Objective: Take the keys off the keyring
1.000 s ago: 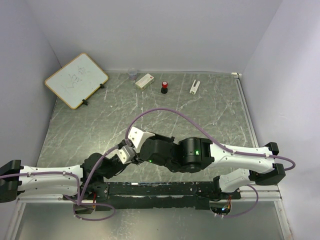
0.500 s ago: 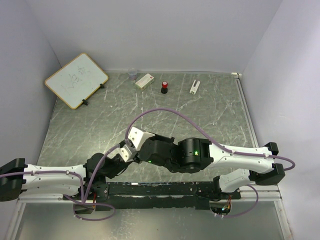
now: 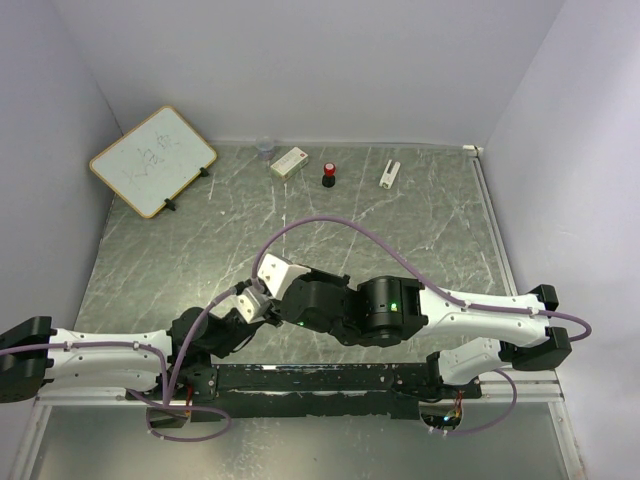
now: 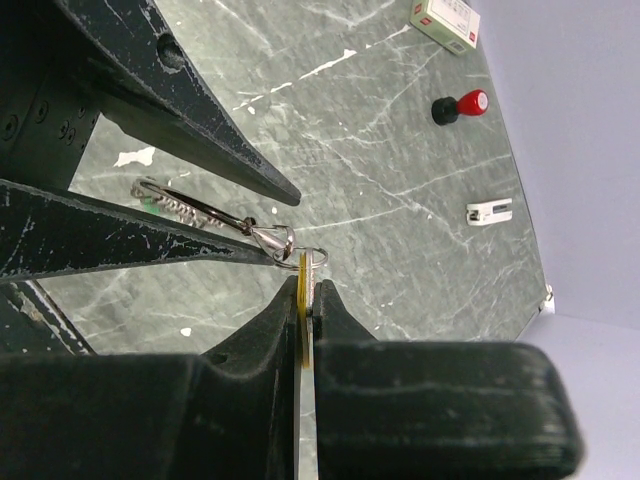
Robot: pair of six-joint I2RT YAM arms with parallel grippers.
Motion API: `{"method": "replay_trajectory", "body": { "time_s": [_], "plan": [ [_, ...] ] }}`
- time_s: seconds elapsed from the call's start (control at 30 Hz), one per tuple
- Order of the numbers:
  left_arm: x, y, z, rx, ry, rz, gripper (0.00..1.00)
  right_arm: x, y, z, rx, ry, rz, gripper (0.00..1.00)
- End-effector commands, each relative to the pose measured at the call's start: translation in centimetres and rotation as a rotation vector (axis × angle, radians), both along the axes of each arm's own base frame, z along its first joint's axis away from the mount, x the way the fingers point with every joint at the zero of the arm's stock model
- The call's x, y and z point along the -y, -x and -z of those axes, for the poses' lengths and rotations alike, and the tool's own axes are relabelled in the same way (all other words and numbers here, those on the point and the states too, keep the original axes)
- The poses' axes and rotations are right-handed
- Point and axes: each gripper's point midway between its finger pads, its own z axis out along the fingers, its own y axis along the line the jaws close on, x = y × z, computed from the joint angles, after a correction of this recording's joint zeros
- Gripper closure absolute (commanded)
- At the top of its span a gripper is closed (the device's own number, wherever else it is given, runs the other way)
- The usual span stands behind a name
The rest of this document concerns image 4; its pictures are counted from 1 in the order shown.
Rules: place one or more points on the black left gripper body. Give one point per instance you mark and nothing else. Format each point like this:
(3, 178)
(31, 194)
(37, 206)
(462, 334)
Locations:
(47, 118)

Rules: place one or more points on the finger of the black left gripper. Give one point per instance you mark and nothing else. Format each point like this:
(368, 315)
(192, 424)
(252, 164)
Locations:
(47, 234)
(131, 63)

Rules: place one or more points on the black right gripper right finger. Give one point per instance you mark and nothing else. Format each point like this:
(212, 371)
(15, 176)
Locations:
(435, 410)

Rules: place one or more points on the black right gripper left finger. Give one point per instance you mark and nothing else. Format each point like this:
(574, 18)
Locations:
(229, 413)

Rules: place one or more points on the green key tag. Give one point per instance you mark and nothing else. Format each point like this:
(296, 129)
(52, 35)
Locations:
(150, 205)

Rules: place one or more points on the yellow key tag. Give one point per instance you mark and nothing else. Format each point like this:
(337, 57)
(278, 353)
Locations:
(305, 291)

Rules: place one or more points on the white stapler remover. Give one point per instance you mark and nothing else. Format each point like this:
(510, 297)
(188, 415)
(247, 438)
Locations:
(489, 212)

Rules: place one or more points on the red and black stamp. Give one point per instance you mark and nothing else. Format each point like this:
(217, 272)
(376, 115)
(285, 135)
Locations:
(446, 110)

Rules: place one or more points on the white cardboard box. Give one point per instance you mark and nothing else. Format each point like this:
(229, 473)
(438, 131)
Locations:
(453, 24)

